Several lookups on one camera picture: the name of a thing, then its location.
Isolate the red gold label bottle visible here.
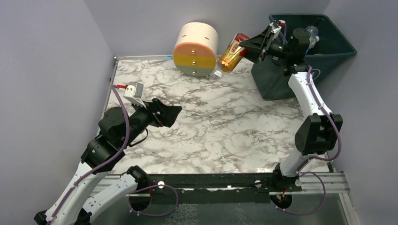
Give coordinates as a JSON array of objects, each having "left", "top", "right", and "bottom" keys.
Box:
[{"left": 211, "top": 33, "right": 249, "bottom": 79}]

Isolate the blue cap clear bottle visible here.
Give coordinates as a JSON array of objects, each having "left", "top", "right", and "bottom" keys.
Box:
[{"left": 305, "top": 25, "right": 320, "bottom": 50}]

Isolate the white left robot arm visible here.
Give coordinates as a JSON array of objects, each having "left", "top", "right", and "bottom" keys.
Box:
[{"left": 34, "top": 98, "right": 182, "bottom": 225}]

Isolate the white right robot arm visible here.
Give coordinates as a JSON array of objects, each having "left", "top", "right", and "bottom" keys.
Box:
[{"left": 240, "top": 21, "right": 343, "bottom": 189}]

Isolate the dark green plastic bin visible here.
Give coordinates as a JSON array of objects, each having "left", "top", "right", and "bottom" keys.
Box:
[{"left": 251, "top": 14, "right": 357, "bottom": 100}]

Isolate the cream orange round drawer box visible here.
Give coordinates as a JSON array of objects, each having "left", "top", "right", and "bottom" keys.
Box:
[{"left": 172, "top": 22, "right": 218, "bottom": 77}]

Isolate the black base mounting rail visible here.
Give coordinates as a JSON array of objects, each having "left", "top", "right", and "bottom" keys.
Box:
[{"left": 119, "top": 166, "right": 302, "bottom": 212}]

